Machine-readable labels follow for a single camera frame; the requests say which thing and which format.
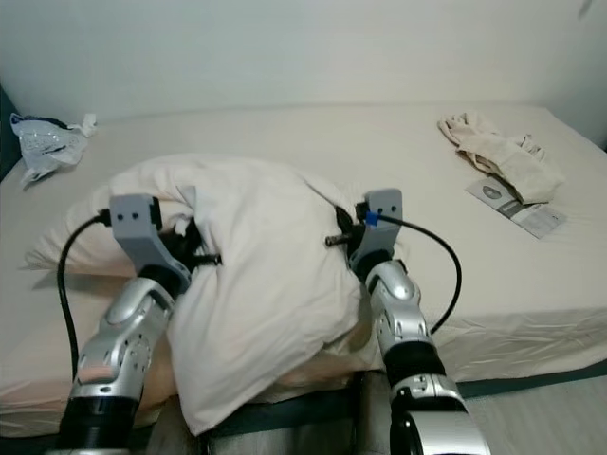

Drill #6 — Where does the cream white pillow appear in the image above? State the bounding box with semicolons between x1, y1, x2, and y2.
24;155;386;437

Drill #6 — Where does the beige sheeted bed mattress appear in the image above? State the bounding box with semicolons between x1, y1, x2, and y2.
0;102;607;439

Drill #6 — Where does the crumpled white blue plastic bag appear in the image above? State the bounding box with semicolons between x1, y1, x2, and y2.
9;112;98;188

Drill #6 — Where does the crumpled beige cloth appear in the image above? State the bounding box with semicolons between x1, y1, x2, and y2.
438;111;567;203

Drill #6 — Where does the grey white printed booklet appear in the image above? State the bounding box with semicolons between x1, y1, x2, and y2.
468;175;568;240

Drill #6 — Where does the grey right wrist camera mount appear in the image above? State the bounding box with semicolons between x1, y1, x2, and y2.
351;188;404;264

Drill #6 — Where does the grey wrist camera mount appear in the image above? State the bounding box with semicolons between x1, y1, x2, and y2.
351;188;404;264
109;193;187;287

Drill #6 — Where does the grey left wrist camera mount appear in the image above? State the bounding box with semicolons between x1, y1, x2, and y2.
109;193;187;287

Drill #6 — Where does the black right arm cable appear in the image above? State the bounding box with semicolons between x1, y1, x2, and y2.
379;214;464;336

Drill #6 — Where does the teal upholstered bed frame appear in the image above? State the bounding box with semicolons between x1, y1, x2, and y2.
0;85;607;443

